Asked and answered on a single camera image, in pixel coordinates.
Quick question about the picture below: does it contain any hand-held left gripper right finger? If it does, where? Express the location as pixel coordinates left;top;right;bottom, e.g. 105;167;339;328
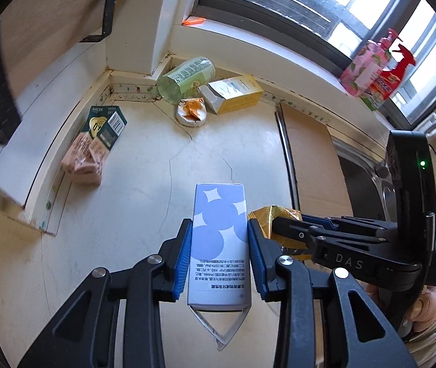
247;218;420;368

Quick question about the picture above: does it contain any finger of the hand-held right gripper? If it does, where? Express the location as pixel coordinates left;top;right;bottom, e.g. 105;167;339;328
302;214;399;236
271;217;396;252

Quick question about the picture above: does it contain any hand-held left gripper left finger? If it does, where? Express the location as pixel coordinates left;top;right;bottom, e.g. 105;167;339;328
18;218;193;368

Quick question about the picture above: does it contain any yellow snack packet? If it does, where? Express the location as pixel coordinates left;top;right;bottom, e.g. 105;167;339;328
248;205;311;263

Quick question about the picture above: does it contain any purple and white carton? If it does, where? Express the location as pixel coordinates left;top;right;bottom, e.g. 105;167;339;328
186;183;250;351

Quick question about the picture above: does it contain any person's right hand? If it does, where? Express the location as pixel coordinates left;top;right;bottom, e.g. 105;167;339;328
411;288;436;333

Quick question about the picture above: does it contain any steel sink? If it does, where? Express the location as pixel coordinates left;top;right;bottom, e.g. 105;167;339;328
333;138;436;246

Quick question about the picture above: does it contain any brown cardboard sheet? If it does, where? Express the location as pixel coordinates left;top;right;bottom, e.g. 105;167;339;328
275;102;353;223

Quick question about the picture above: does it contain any red spray bottle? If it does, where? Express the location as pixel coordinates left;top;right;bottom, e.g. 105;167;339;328
360;44;417;112

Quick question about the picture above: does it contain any pink floral pump bottle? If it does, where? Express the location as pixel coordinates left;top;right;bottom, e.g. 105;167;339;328
338;29;400;98

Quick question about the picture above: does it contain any pink and green packet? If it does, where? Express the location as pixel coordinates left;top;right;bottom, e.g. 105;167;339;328
61;104;128;186

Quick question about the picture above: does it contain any yellow cardboard box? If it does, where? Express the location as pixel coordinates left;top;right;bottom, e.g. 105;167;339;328
199;75;265;115

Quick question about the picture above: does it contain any orange and white wrapper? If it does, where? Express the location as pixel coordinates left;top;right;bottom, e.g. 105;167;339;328
175;98;207;128

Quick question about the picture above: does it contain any green labelled plastic bottle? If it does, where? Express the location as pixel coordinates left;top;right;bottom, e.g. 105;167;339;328
157;57;215;104

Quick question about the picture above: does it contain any dark window frame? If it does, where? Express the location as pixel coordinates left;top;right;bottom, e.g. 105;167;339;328
193;0;436;131

